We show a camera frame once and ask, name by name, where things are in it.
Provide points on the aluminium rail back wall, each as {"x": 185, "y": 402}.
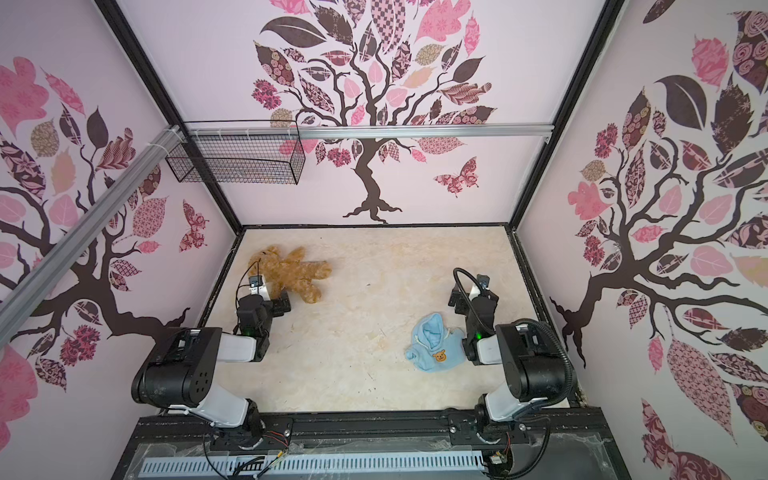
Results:
{"x": 380, "y": 132}

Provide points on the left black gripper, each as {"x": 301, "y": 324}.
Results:
{"x": 279, "y": 303}

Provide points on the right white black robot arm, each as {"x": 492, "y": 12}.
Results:
{"x": 537, "y": 370}

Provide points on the aluminium rail left wall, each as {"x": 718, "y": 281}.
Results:
{"x": 18, "y": 307}

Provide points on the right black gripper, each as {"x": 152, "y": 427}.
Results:
{"x": 459, "y": 297}

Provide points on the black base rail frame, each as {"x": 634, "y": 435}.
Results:
{"x": 570, "y": 443}

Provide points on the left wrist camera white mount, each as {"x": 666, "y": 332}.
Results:
{"x": 257, "y": 286}

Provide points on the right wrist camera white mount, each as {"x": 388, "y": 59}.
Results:
{"x": 479, "y": 285}

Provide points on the aluminium rail wall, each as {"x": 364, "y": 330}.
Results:
{"x": 18, "y": 307}
{"x": 380, "y": 132}

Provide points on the brown plush teddy bear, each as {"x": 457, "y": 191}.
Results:
{"x": 290, "y": 273}

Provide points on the black wire basket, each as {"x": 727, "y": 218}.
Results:
{"x": 270, "y": 152}

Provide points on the white slotted cable duct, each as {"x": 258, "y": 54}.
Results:
{"x": 310, "y": 464}

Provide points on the light blue bear hoodie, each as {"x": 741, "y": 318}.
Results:
{"x": 435, "y": 347}

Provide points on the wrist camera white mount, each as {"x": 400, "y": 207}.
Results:
{"x": 257, "y": 286}
{"x": 479, "y": 285}

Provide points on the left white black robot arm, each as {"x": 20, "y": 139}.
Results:
{"x": 178, "y": 374}

